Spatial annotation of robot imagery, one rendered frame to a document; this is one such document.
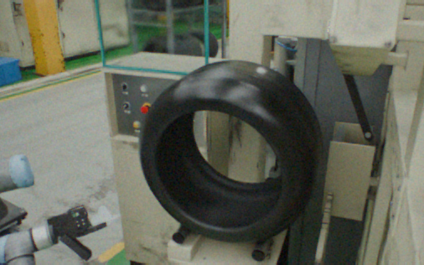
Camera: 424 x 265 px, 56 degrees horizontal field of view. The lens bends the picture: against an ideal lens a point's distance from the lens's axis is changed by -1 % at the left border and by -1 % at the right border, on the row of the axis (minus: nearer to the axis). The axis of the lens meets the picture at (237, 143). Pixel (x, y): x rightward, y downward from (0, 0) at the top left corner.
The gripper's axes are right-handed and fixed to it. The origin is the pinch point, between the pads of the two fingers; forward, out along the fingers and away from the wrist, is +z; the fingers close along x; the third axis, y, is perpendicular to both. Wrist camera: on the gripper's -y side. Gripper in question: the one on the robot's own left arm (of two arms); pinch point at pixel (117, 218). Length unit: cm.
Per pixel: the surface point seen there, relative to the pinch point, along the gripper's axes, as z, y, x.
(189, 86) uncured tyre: 29, 35, -21
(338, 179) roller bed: 75, -9, -13
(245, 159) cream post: 52, 3, 14
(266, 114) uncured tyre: 45, 23, -34
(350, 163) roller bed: 78, -3, -17
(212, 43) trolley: 181, 86, 406
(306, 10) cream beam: 41, 43, -70
